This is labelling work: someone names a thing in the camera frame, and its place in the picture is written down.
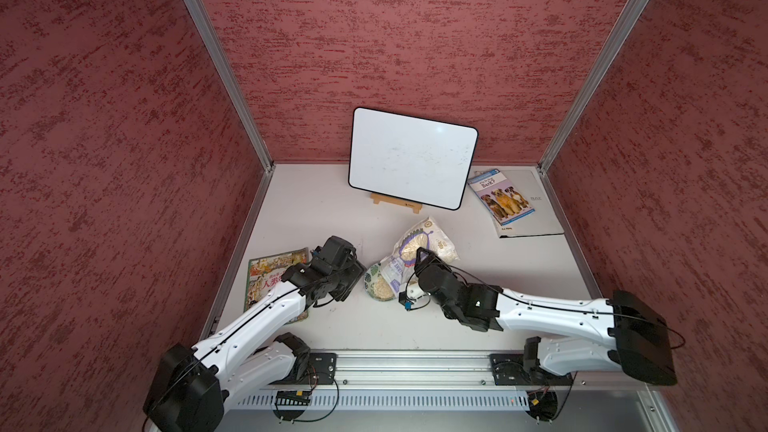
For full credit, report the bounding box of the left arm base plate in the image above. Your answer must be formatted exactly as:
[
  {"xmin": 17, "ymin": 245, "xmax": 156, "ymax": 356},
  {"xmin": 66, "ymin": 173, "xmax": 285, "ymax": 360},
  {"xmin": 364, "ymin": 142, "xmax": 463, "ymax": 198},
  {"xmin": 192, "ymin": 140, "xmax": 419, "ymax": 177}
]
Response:
[{"xmin": 267, "ymin": 352, "xmax": 338, "ymax": 388}]

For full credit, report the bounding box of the aluminium corner post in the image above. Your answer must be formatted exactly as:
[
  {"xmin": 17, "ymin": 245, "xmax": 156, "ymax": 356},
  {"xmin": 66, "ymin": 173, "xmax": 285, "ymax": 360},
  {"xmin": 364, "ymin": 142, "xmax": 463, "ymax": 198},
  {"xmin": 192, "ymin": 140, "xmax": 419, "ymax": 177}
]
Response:
[
  {"xmin": 537, "ymin": 0, "xmax": 650, "ymax": 176},
  {"xmin": 183, "ymin": 0, "xmax": 274, "ymax": 174}
]

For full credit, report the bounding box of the aluminium front rail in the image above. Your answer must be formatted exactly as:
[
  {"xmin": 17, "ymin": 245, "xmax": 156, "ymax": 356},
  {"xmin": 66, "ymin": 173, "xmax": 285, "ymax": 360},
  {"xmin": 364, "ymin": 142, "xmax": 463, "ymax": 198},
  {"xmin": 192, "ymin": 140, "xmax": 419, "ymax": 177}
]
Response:
[{"xmin": 228, "ymin": 350, "xmax": 660, "ymax": 422}]

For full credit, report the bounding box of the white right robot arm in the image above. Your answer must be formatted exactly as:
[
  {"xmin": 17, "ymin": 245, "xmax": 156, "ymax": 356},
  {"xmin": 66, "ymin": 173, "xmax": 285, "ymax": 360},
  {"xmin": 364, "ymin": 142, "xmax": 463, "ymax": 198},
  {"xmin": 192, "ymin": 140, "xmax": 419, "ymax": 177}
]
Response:
[{"xmin": 414, "ymin": 248, "xmax": 678, "ymax": 386}]

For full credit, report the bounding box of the dog picture book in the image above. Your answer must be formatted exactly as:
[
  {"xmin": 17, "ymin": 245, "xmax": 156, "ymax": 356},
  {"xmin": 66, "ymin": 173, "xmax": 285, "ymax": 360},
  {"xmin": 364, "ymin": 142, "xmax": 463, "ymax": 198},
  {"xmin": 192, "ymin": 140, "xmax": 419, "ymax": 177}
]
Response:
[{"xmin": 468, "ymin": 169, "xmax": 535, "ymax": 227}]

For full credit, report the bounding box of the colourful comic magazine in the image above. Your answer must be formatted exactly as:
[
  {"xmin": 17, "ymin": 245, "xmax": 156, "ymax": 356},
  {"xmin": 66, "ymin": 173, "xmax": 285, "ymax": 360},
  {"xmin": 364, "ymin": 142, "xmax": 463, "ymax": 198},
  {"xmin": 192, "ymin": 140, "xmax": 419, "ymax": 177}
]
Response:
[{"xmin": 244, "ymin": 248, "xmax": 310, "ymax": 311}]

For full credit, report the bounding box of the green leaf pattern bowl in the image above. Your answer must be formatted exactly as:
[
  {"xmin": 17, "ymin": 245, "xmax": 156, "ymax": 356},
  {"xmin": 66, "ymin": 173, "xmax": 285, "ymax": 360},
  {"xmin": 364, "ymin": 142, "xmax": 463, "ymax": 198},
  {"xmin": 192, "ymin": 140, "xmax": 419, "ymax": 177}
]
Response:
[{"xmin": 364, "ymin": 258, "xmax": 403, "ymax": 302}]

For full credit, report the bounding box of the wooden easel stand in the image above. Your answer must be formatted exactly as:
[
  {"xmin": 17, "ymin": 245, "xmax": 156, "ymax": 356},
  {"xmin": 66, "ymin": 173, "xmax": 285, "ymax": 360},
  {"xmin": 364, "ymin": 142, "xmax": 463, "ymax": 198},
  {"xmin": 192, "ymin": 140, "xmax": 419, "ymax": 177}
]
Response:
[{"xmin": 370, "ymin": 193, "xmax": 423, "ymax": 214}]

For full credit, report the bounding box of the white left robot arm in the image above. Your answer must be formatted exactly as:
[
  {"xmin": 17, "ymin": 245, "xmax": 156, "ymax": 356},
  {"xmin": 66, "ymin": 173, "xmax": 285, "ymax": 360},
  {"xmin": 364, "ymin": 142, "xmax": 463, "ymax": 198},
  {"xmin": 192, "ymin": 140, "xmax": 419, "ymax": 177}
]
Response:
[{"xmin": 143, "ymin": 253, "xmax": 365, "ymax": 431}]

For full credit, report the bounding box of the white board black frame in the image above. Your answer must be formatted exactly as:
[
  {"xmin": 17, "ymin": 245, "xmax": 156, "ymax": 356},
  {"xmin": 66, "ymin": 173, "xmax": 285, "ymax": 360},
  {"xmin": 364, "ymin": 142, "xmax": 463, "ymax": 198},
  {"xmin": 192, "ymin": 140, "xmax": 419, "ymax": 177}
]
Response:
[{"xmin": 348, "ymin": 107, "xmax": 479, "ymax": 210}]

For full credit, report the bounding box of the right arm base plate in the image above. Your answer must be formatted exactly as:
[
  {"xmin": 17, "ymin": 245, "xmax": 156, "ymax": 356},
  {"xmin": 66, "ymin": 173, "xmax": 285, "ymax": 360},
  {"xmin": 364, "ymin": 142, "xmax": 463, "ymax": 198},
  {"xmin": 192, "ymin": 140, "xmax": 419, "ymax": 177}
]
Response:
[{"xmin": 489, "ymin": 353, "xmax": 573, "ymax": 387}]

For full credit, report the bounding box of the left aluminium corner post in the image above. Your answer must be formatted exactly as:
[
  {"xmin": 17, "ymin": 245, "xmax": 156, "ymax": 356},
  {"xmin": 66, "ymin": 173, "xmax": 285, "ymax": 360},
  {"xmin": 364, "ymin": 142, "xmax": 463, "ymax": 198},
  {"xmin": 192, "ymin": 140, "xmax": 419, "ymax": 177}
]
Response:
[{"xmin": 183, "ymin": 0, "xmax": 274, "ymax": 174}]

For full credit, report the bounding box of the white A4 paper box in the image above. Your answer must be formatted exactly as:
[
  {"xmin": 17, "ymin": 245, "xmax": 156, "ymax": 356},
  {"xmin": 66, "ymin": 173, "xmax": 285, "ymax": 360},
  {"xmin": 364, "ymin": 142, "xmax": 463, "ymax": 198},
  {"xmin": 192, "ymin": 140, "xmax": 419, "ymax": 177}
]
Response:
[{"xmin": 467, "ymin": 168, "xmax": 564, "ymax": 239}]

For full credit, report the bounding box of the instant oatmeal bag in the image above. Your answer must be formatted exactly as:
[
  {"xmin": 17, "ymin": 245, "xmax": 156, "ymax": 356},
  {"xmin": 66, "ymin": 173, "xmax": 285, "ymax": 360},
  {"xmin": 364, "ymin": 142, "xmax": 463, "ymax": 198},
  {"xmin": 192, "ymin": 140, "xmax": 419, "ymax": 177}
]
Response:
[{"xmin": 379, "ymin": 217, "xmax": 459, "ymax": 294}]

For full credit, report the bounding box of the right aluminium corner post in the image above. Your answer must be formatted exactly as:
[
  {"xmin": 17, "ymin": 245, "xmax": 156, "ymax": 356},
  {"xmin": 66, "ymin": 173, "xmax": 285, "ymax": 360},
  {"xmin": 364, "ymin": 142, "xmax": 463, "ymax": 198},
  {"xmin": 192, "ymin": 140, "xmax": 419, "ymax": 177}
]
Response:
[{"xmin": 537, "ymin": 0, "xmax": 650, "ymax": 176}]

